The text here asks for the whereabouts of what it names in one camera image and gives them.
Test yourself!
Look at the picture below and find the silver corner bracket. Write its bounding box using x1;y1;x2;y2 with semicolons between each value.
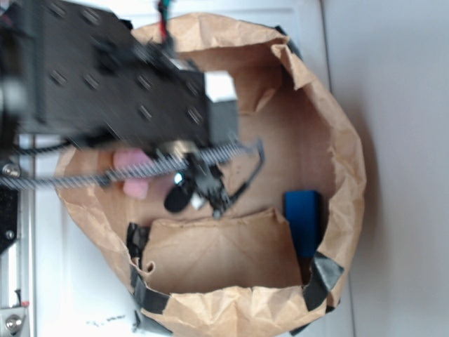
1;307;30;337

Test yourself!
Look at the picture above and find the brown paper bag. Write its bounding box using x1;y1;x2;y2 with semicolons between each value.
58;13;366;336

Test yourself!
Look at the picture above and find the blue rectangular block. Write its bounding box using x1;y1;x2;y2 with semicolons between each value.
284;190;320;258

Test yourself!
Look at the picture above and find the pink plush bunny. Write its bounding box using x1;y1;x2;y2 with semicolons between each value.
112;147;169;201

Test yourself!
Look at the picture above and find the aluminium frame rail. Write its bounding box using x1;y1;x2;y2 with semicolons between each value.
0;133;37;337

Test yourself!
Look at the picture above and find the black metal bracket plate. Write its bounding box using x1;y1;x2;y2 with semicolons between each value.
0;157;20;260

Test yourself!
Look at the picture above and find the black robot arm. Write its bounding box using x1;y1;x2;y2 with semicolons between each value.
1;1;264;218

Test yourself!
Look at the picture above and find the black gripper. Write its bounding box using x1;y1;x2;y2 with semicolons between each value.
163;71;264;218

